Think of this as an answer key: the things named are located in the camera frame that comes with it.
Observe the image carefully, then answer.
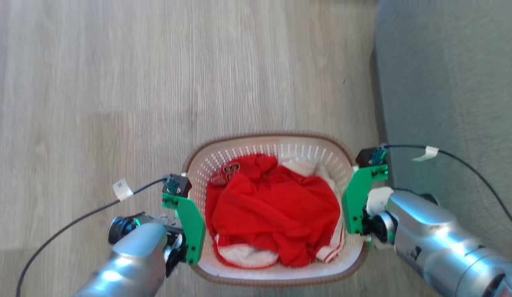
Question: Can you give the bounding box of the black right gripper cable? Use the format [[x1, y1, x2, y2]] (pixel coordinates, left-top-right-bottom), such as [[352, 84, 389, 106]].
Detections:
[[381, 144, 512, 234]]

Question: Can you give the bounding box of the white right cable tag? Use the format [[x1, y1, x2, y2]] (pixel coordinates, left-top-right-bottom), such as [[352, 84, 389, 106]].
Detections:
[[411, 146, 440, 162]]

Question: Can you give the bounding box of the white cable tag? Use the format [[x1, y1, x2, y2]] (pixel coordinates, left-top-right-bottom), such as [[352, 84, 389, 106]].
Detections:
[[411, 146, 440, 162], [112, 178, 134, 202]]

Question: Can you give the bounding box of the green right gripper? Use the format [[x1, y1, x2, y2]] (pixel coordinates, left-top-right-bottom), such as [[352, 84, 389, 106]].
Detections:
[[341, 164, 389, 236]]

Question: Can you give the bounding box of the red mesh garment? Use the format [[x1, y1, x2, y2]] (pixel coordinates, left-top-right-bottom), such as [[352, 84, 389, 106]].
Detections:
[[205, 153, 342, 268]]

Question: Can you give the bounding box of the white left cable tag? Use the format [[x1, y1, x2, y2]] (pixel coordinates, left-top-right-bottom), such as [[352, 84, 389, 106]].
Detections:
[[112, 178, 134, 202]]

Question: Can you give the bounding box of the grey fabric sofa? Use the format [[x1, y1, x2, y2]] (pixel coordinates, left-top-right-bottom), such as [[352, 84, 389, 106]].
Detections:
[[370, 0, 512, 264]]

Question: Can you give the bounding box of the white red-striped garment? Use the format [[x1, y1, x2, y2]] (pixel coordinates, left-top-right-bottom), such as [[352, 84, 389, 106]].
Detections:
[[214, 158, 346, 269]]

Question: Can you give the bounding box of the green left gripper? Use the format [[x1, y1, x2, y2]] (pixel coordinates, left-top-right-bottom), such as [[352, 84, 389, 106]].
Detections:
[[161, 193, 206, 265]]

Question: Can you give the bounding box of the white brown-rimmed plastic laundry basket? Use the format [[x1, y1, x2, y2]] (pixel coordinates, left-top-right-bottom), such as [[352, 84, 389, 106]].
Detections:
[[182, 132, 369, 288]]

